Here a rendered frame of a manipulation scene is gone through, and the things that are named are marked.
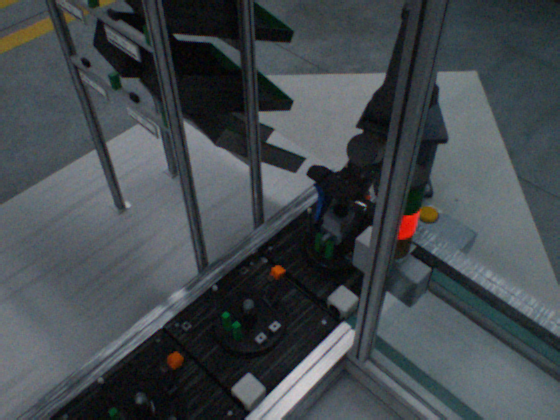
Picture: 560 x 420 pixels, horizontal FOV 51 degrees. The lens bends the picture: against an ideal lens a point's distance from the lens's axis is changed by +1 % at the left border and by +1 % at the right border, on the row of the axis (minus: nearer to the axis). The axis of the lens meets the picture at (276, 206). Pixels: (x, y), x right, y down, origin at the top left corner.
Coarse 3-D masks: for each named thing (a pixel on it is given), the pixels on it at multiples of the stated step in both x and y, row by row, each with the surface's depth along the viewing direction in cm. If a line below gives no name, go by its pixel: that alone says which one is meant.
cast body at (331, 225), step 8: (336, 208) 115; (344, 208) 115; (328, 216) 115; (336, 216) 115; (344, 216) 115; (352, 216) 115; (328, 224) 116; (336, 224) 114; (344, 224) 115; (328, 232) 117; (336, 232) 116; (320, 240) 117; (328, 240) 117; (336, 240) 117
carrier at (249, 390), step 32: (256, 256) 123; (224, 288) 118; (256, 288) 116; (288, 288) 118; (192, 320) 113; (224, 320) 106; (256, 320) 110; (288, 320) 113; (320, 320) 113; (192, 352) 109; (224, 352) 109; (256, 352) 107; (288, 352) 109; (224, 384) 105; (256, 384) 103
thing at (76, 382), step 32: (224, 256) 124; (192, 288) 119; (160, 320) 115; (128, 352) 110; (320, 352) 110; (64, 384) 106; (288, 384) 106; (320, 384) 109; (32, 416) 103; (256, 416) 102; (288, 416) 105
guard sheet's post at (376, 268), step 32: (416, 0) 55; (416, 32) 57; (416, 64) 59; (416, 96) 62; (416, 128) 66; (384, 160) 71; (384, 192) 75; (384, 224) 79; (384, 256) 83; (352, 352) 109
